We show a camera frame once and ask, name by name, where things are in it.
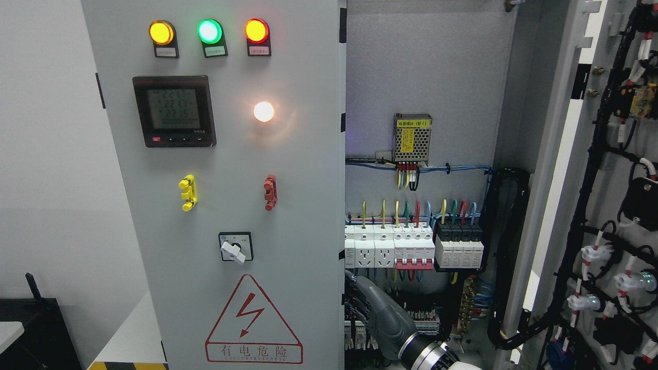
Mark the dark grey robot right hand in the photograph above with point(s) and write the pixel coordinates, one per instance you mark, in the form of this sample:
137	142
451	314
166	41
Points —
386	321

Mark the grey cabinet door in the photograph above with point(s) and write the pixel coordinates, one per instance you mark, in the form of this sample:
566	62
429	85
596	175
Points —
296	245
574	261

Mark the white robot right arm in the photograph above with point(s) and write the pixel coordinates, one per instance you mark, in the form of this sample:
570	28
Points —
421	352

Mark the lower relay terminal row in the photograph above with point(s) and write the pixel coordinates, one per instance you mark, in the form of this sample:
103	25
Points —
357	338

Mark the white socket breaker row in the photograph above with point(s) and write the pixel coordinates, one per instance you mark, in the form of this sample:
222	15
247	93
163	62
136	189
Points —
402	248

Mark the brass ground terminal bar right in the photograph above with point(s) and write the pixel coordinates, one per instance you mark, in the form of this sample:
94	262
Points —
467	301

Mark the black white surge protector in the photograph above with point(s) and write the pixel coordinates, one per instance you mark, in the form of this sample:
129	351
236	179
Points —
458	246

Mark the red electric hazard sticker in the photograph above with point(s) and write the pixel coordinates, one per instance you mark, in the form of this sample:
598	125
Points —
250	329

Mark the metal mesh power supply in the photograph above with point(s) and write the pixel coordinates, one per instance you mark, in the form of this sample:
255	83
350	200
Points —
412	137

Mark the white glowing indicator lamp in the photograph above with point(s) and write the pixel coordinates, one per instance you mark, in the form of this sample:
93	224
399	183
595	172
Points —
264	111

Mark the black digital power meter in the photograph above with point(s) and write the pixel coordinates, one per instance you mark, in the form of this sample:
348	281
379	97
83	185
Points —
175	111

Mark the red indicator lamp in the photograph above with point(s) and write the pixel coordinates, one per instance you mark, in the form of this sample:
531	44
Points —
257	35

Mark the black box at left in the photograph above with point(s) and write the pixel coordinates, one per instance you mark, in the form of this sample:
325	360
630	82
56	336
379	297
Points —
45	342

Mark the green indicator lamp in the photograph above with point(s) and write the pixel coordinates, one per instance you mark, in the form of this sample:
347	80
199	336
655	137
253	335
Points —
211	35

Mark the yellow indicator lamp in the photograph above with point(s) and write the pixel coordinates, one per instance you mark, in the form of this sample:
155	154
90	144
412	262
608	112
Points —
164	38

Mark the white rotary selector switch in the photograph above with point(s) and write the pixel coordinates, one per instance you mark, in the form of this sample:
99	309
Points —
236	246

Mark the red terminal post block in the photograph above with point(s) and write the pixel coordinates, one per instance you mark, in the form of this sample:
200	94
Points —
271	196

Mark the yellow terminal post block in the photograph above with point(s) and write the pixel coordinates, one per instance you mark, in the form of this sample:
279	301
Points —
188	192

